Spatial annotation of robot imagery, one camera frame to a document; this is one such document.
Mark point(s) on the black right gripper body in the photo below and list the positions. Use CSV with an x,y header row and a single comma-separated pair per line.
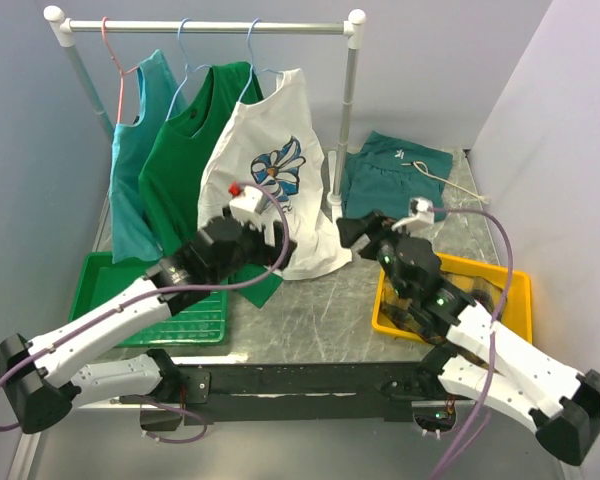
x,y
389,245

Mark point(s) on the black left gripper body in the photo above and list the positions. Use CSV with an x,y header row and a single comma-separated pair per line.
x,y
256,251

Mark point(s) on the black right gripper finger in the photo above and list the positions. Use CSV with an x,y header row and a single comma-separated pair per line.
x,y
370,251
353,229

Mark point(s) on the white t-shirt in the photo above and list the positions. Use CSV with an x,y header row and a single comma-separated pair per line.
x,y
272,143

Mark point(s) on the green t-shirt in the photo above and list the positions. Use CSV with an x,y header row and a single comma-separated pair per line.
x,y
170,180

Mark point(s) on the blue wire hanger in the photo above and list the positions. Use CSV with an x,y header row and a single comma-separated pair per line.
x,y
254,73

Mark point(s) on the blue hanger holding green shirt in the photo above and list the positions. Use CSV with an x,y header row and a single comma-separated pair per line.
x,y
185,70

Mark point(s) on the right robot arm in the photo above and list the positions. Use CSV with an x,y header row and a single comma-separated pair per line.
x,y
479,357

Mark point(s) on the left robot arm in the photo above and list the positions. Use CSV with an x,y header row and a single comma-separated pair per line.
x,y
44,378

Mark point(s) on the light blue t-shirt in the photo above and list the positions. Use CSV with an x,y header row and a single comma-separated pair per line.
x,y
132,144

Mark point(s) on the dark green shorts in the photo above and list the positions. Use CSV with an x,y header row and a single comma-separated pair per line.
x,y
388,172

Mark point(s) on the yellow plaid cloth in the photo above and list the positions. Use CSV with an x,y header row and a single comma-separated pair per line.
x,y
395,309

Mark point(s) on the green plastic tray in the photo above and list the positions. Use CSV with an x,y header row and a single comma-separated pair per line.
x,y
203,323

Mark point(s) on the white metal clothes rack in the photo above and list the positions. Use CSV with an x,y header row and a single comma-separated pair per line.
x,y
65,29

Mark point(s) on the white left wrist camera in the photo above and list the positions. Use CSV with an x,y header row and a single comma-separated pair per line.
x,y
247,205

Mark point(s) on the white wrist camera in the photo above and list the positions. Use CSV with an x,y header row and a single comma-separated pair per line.
x,y
420,216
247,205

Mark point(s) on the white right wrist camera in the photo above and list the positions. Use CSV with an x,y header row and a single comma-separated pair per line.
x,y
420,216

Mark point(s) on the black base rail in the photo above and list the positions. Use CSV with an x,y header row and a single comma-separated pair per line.
x,y
281,392

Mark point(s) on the pink wire hanger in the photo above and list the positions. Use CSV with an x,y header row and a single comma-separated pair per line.
x,y
122,73

